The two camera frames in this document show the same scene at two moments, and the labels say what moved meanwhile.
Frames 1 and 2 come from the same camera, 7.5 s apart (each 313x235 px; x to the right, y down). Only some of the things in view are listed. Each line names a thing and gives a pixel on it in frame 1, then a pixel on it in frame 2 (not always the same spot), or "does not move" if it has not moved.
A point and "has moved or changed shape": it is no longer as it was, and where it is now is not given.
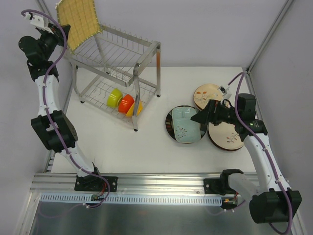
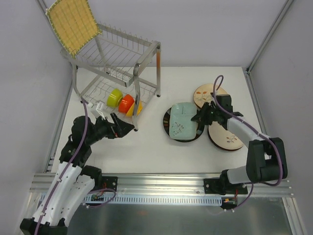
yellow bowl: (130, 112) does not move
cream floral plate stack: (205, 92) does not move
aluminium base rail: (141, 184) does not move
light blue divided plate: (186, 129) has moved or changed shape
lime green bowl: (113, 98) does not move
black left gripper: (58, 32) -> (113, 128)
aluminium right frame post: (287, 4) does not move
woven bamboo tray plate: (81, 15) has moved or changed shape
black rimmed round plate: (203, 126) -> (200, 127)
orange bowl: (125, 103) does not move
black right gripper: (212, 113) does not move
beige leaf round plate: (224, 136) does not move
